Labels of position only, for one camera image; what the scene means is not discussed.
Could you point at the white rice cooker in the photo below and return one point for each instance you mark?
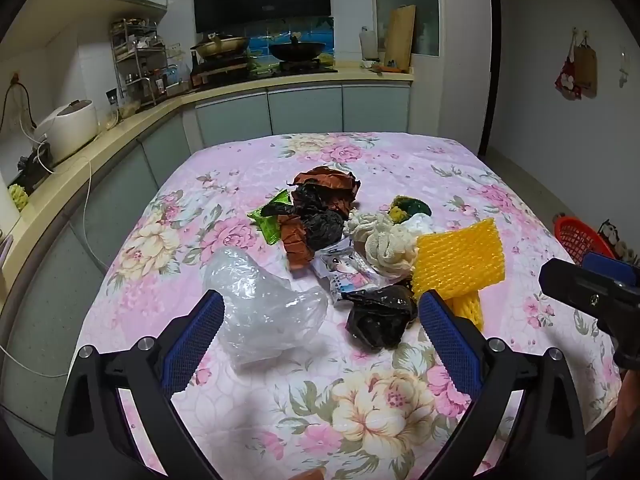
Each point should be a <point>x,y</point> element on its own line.
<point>65,127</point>

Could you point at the crumpled black plastic bag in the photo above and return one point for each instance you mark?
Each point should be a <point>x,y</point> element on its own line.
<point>322,227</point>

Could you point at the pink floral blanket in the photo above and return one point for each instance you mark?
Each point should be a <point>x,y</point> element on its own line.
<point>400,160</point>

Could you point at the wooden cutting board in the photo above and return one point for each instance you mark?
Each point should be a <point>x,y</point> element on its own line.
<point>400,35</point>

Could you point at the orange kitchen tool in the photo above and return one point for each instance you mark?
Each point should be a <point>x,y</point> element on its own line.
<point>390,66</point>

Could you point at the yellow foam fruit net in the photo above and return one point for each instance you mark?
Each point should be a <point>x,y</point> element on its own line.
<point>460,260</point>

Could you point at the small black plastic bag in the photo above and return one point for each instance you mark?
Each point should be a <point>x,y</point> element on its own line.
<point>375,320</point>

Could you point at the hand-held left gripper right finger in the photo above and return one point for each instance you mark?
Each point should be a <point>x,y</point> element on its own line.
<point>445,330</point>

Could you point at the person's right hand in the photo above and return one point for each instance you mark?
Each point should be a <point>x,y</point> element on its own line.
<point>627,410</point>

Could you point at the green and yellow sponge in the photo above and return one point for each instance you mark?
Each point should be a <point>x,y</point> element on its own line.
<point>407,207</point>

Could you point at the orange crumpled wrapper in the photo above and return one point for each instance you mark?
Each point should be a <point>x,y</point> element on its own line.
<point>295,240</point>

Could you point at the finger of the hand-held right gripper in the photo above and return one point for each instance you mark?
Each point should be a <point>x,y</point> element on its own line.
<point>575,285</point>
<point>607,264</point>

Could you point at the green plastic wrapper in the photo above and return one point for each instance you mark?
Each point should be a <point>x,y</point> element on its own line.
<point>267,215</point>

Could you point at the black wok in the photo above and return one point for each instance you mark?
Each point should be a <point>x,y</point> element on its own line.
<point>297,51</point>

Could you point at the frosted glass window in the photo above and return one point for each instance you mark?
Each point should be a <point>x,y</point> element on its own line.
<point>422,0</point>

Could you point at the dark door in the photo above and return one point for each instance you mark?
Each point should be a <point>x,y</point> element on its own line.
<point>492,60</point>

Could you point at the clear plastic bag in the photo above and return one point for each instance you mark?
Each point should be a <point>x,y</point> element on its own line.
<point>265,305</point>

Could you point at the black gas stove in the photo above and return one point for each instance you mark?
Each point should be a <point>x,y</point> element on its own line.
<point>295,67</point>

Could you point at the white plastic bottle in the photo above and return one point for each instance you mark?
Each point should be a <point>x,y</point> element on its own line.
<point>369,45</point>

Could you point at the small black appliance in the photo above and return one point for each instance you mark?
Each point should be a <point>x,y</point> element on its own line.
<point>32,167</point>

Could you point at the cartoon print snack packet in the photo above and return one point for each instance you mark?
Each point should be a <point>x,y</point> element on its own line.
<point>345,270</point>

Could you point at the yellow scrubber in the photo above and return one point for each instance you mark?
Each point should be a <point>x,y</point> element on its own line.
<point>19,197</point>

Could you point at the red plastic basket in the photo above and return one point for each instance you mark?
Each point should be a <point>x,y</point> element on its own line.
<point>575,235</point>

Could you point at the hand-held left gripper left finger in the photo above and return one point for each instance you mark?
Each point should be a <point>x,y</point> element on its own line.
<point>200,330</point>

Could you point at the beige kitchen counter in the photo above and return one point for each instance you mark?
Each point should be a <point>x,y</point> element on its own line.
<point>150,115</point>

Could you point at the white wall hook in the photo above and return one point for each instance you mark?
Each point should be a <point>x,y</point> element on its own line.
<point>622,67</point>

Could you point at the gold cooking pan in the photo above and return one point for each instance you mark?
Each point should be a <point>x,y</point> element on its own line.
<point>220,46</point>

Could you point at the grey kitchen base cabinets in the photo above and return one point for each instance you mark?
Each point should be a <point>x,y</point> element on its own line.
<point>305,110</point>

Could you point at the white paper towel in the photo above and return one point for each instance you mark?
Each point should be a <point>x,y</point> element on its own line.
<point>367,222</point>
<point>392,252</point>

